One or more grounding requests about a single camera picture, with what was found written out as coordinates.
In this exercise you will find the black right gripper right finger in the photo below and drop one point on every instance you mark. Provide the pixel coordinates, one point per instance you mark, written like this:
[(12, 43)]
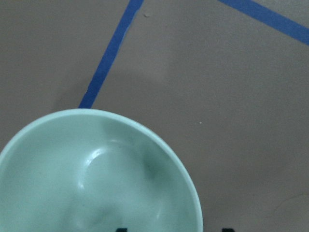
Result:
[(228, 230)]

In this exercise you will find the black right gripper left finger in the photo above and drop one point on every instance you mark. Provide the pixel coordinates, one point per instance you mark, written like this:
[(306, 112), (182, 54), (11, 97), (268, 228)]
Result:
[(121, 230)]

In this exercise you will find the green bowl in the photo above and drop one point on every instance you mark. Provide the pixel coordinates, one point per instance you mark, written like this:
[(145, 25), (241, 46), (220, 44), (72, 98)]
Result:
[(86, 170)]

